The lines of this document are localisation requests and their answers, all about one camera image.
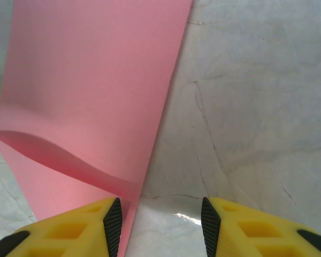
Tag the pink paper sheet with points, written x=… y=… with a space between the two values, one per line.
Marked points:
x=96 y=80

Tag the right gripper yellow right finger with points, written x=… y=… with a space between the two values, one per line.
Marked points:
x=256 y=235

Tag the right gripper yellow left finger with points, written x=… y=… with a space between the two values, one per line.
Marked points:
x=69 y=235

